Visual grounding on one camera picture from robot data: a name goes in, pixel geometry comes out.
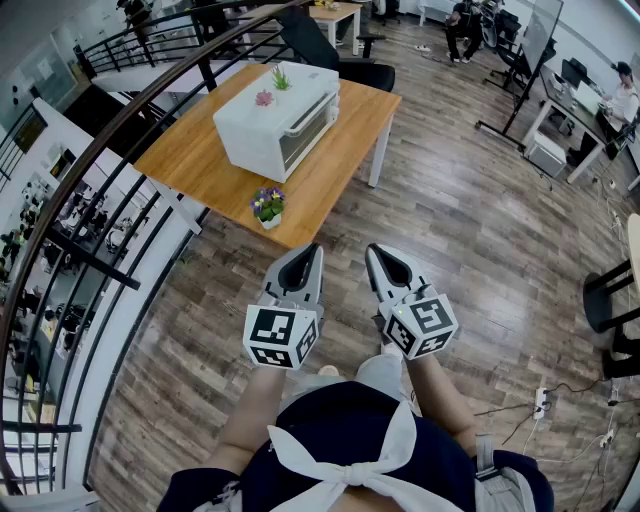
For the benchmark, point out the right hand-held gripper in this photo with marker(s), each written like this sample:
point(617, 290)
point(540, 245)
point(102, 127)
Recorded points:
point(420, 325)

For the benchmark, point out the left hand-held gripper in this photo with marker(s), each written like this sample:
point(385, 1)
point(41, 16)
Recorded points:
point(280, 330)

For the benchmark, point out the white oven door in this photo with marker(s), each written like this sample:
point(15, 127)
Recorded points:
point(300, 150)

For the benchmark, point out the person's left forearm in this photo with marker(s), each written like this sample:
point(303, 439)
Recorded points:
point(255, 405)

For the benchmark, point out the person's right forearm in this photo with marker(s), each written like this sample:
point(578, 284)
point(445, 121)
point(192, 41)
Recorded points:
point(442, 395)

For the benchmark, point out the white toaster oven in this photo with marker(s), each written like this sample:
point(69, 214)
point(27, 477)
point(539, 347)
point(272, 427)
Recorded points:
point(245, 140)

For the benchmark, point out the person's pale shoe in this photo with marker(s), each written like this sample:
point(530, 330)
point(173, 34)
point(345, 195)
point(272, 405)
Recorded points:
point(391, 349)
point(328, 371)

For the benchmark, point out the purple flowers in white pot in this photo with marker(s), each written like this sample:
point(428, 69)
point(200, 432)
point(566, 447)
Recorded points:
point(269, 205)

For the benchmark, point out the person's grey trousers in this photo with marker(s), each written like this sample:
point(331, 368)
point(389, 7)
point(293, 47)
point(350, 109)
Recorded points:
point(380, 375)

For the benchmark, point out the person's navy top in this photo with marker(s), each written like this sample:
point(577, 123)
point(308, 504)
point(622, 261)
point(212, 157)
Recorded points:
point(345, 415)

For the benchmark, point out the wooden table with white legs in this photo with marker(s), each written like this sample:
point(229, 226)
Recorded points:
point(200, 170)

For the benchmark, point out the black railing with brown handrail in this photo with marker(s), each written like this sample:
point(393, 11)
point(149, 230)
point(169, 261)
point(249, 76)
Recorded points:
point(120, 277)

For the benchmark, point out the pink succulent in white pot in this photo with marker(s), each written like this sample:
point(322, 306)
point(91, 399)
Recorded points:
point(265, 98)

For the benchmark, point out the white power strip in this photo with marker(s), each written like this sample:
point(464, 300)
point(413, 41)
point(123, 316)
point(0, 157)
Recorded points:
point(539, 402)

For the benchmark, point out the white computer tower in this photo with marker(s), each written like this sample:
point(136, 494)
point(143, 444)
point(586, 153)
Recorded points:
point(547, 154)

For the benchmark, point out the green succulent in white pot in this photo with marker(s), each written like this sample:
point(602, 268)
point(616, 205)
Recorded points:
point(281, 80)

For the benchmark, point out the black office chair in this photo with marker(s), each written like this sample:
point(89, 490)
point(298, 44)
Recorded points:
point(370, 75)
point(510, 60)

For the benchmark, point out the white tied scarf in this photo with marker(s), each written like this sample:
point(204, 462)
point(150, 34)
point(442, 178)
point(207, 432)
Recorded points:
point(360, 475)

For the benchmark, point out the pale round table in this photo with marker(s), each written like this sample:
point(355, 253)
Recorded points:
point(635, 240)

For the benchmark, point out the small wooden table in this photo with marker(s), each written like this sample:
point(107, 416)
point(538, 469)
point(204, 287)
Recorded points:
point(335, 12)

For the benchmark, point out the black computer monitor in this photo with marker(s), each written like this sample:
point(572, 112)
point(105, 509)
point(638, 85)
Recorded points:
point(575, 75)

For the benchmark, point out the white frame desk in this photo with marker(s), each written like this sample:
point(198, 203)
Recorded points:
point(590, 125)

